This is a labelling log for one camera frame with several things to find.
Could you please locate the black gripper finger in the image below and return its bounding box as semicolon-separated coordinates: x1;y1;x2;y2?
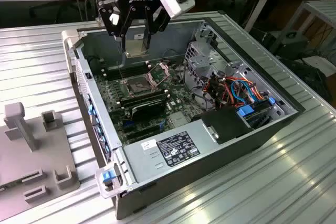
96;0;134;67
142;6;172;51

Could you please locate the silver CPU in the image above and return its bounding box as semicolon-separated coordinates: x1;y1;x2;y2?
124;34;148;59

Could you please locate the metal CPU socket cover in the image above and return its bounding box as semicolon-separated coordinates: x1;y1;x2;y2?
145;62;170;90

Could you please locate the black RAM slot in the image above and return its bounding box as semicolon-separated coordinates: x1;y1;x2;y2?
105;66;150;77
104;63;149;74
122;96;170;109
121;91;167;104
106;68;151;80
120;89;166;102
122;94;169;106
103;61;148;72

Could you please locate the CPU socket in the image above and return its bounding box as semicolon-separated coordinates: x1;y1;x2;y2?
121;73;158;98

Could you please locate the black expansion slot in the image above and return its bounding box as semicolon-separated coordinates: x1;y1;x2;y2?
128;132;158;143
125;124;161;137

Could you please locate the silver drive cage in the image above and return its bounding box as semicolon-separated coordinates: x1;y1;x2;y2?
183;40;229;86

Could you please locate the green motherboard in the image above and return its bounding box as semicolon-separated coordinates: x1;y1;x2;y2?
89;58;202;146

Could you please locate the black graphics card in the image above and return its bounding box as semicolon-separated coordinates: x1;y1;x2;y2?
130;99;166;121

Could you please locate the silver chipset heatsink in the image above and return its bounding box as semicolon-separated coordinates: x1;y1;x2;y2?
169;111;192;128

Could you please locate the black plastic shroud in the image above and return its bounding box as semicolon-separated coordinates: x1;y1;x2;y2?
191;108;255;145

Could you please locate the blue disk carrier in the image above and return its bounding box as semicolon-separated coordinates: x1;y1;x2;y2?
236;97;276;130

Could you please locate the silver power supply with label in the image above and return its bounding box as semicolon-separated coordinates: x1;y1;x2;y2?
121;118;221;186

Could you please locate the black equipment box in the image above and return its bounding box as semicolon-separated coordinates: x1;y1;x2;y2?
277;31;310;60

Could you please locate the blue case latch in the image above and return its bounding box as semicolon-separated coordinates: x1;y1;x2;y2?
101;170;117;184

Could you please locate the open grey PC case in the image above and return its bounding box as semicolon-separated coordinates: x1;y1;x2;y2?
60;11;307;221

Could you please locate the grey parts rack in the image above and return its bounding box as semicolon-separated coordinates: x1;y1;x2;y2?
0;102;81;222

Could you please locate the grey metal rack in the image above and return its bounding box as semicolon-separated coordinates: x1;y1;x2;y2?
269;0;336;59

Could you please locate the black wire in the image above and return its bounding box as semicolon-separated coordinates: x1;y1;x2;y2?
182;58;218;109

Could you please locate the silver disk bay frame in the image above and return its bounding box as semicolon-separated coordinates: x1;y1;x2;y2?
223;60;281;120

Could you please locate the orange wire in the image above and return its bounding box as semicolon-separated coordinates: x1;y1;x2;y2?
203;76;266;104

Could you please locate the blue wire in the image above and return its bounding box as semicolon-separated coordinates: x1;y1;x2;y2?
230;78;266;104

